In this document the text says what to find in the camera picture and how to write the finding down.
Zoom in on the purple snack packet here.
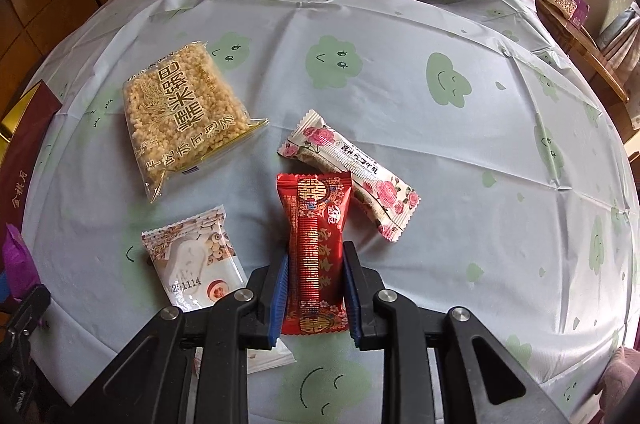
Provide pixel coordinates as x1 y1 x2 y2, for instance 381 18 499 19
0 224 41 300

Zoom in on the puffed rice cake packet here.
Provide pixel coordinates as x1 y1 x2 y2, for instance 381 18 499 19
121 41 271 204

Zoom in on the wooden side table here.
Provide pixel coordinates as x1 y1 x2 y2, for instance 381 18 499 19
505 0 631 105

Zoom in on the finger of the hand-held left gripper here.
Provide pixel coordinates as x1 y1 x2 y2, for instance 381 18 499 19
0 284 52 355

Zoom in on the gold tin box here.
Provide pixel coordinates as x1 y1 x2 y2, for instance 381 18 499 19
0 81 63 225

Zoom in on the red gold patterned snack packet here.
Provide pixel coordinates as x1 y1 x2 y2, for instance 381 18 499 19
276 171 353 336

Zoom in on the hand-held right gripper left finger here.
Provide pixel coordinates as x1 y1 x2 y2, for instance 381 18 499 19
70 249 290 424

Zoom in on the small purple bag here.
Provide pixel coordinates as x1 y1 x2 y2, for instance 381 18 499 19
570 0 592 28

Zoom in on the rose print snack packet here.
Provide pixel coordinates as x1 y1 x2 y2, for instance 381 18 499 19
277 109 422 244

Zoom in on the beige curtain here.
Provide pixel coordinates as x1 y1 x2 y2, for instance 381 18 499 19
595 1 640 70

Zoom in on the white lotus seed snack packet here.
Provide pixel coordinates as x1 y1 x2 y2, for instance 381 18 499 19
141 204 296 375

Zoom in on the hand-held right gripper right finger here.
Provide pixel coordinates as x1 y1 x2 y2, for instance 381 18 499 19
341 241 571 424

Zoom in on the pale cloud print tablecloth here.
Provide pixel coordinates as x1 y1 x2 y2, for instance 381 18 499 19
20 0 638 424

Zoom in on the pink fuzzy clothing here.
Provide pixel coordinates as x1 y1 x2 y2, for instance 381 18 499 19
602 346 640 424

